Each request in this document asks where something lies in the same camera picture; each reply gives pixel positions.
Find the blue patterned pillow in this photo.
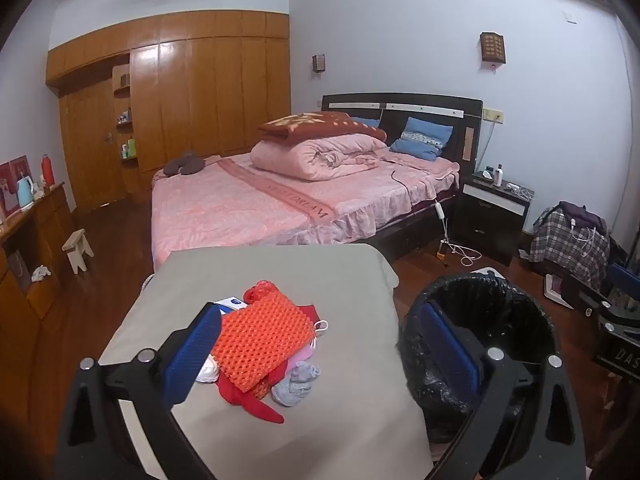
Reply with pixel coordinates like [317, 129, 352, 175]
[389, 116, 455, 162]

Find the black white nightstand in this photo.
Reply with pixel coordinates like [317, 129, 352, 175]
[452, 170, 535, 267]

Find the red cloth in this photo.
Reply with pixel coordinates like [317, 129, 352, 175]
[216, 304, 323, 425]

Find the brown wooden wardrobe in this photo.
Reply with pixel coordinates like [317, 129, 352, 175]
[45, 10, 292, 206]

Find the dark wooden bed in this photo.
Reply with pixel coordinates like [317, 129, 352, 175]
[150, 92, 485, 273]

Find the plaid bag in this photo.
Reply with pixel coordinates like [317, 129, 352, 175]
[529, 205, 611, 288]

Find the grey sock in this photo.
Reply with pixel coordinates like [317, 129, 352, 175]
[271, 362, 323, 407]

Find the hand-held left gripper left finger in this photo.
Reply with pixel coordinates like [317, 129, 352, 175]
[55, 302, 223, 480]

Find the red picture frame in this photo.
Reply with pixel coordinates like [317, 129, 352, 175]
[0, 156, 31, 213]

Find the purple bag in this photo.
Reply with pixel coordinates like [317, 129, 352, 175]
[559, 201, 607, 236]

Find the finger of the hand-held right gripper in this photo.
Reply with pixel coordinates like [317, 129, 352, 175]
[560, 274, 613, 318]

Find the blue flat object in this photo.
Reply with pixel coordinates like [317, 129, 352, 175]
[607, 262, 640, 306]

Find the blue white small box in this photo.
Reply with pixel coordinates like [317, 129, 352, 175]
[212, 296, 248, 317]

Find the brown wooden sideboard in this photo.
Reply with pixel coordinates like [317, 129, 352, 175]
[0, 182, 76, 321]

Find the red patterned pillow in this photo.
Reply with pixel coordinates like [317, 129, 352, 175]
[258, 111, 388, 145]

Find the folded pink quilt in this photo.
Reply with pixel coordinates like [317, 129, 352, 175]
[250, 134, 391, 181]

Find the orange mesh bag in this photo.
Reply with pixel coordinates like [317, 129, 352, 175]
[210, 280, 317, 401]

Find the brown lattice wall lamp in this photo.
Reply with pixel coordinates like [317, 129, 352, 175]
[480, 31, 507, 65]

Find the light blue kettle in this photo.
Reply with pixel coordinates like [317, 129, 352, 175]
[16, 176, 37, 210]

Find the white pink flat box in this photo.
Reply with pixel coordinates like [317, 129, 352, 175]
[544, 272, 576, 309]

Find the black-lined trash bin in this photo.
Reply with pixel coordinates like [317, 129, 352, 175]
[399, 270, 568, 446]

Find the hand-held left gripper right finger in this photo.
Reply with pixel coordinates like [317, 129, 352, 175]
[419, 301, 586, 480]

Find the grey tablecloth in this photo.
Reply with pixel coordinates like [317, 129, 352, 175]
[97, 242, 433, 480]

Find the white floor cable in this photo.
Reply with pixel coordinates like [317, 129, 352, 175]
[440, 220, 476, 267]

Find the white cloth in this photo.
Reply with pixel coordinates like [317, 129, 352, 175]
[196, 355, 221, 384]

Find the pink bedsheet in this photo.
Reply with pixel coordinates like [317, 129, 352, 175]
[150, 152, 461, 271]

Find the small white stool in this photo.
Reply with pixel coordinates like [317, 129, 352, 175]
[61, 229, 95, 275]

